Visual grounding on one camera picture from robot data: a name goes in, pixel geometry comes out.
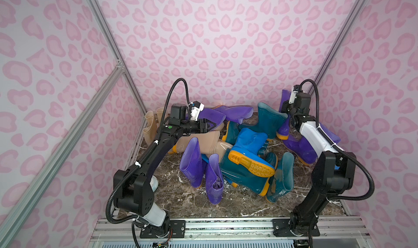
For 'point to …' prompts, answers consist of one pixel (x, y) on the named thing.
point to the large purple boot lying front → (213, 116)
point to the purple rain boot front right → (214, 179)
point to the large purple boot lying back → (236, 113)
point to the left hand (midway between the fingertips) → (214, 124)
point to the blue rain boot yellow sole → (245, 152)
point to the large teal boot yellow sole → (238, 175)
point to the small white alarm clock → (154, 183)
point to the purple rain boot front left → (192, 165)
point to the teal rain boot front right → (282, 181)
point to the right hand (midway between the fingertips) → (289, 98)
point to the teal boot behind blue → (232, 132)
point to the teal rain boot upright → (269, 121)
